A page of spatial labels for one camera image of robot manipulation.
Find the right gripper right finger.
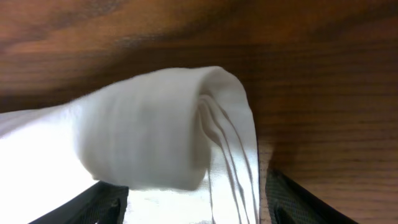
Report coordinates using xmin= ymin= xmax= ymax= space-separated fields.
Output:
xmin=265 ymin=169 xmax=358 ymax=224

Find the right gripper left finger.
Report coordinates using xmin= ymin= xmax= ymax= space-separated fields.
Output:
xmin=31 ymin=182 xmax=129 ymax=224

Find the white t-shirt black logo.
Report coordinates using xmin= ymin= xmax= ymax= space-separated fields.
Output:
xmin=1 ymin=67 xmax=259 ymax=223

